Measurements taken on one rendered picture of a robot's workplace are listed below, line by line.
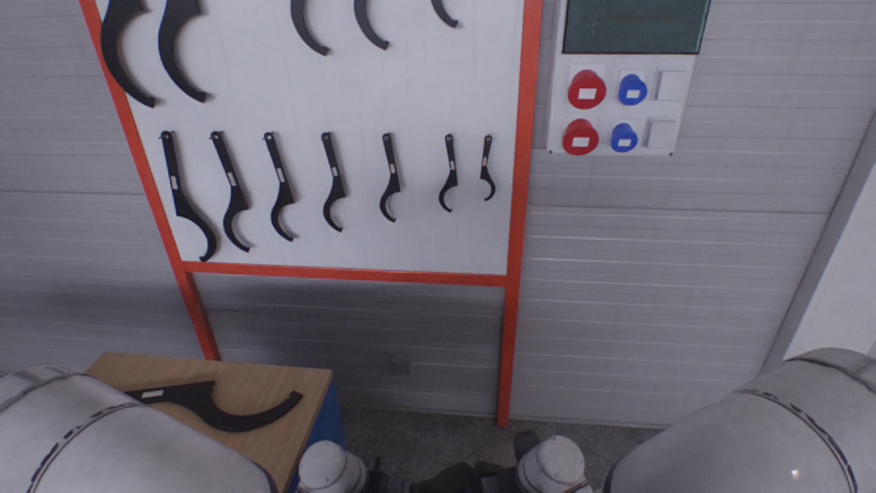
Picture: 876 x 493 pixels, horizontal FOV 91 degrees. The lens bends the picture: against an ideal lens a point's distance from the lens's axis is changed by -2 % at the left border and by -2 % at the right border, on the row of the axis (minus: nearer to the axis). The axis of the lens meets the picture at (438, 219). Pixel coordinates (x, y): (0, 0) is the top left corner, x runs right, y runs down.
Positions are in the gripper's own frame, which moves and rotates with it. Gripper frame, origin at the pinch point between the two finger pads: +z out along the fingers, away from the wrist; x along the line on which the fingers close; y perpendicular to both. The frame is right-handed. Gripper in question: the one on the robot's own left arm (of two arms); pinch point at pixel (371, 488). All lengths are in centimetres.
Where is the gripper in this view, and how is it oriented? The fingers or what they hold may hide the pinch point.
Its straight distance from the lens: 129.8
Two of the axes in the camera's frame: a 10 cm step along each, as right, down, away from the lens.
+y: 0.9, -7.8, 6.2
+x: -9.8, 0.5, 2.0
